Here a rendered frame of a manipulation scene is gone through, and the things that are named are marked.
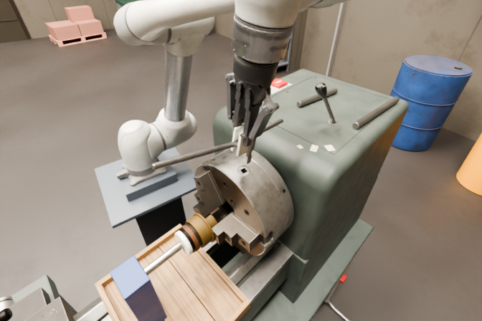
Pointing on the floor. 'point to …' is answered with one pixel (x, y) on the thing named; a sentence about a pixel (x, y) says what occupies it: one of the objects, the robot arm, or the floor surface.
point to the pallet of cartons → (76, 26)
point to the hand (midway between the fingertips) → (240, 140)
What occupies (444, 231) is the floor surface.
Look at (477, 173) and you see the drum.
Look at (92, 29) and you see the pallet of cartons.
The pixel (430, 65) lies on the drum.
